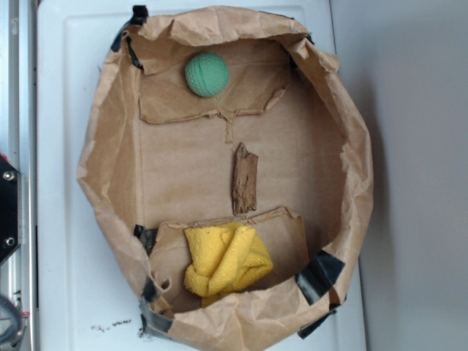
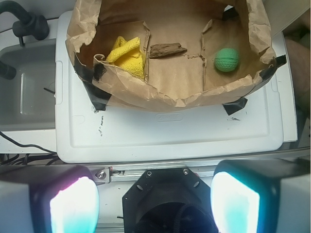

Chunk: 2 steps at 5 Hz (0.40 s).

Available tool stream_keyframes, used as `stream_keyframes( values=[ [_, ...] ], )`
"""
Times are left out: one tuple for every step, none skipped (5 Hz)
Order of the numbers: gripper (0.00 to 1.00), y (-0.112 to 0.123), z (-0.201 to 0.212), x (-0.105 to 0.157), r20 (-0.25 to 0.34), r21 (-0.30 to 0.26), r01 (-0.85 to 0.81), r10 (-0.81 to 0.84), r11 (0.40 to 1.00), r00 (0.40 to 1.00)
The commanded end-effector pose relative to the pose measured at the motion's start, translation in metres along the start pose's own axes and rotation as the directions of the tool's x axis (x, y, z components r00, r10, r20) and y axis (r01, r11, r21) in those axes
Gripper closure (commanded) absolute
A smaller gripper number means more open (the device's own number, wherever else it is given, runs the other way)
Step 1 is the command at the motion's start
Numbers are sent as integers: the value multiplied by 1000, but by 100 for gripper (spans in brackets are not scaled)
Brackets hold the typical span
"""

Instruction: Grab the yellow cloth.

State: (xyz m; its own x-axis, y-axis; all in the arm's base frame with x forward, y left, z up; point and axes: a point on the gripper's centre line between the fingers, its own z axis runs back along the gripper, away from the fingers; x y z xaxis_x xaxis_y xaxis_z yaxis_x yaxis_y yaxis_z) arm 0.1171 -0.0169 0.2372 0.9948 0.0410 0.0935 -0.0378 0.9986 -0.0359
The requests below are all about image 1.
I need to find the black metal bracket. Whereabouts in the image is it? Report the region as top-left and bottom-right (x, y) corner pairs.
(0, 154), (22, 265)

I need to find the aluminium frame rail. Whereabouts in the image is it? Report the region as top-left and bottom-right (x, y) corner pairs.
(1, 1), (39, 350)

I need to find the yellow cloth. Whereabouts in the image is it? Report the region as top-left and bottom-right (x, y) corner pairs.
(184, 222), (273, 307)

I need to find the brown wood bark piece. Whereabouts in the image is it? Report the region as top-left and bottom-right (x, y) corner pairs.
(232, 143), (258, 216)

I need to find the green textured ball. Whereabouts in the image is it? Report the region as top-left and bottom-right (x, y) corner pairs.
(185, 52), (229, 97)

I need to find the brown paper bag bin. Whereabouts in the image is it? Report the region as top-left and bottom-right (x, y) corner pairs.
(78, 6), (374, 350)

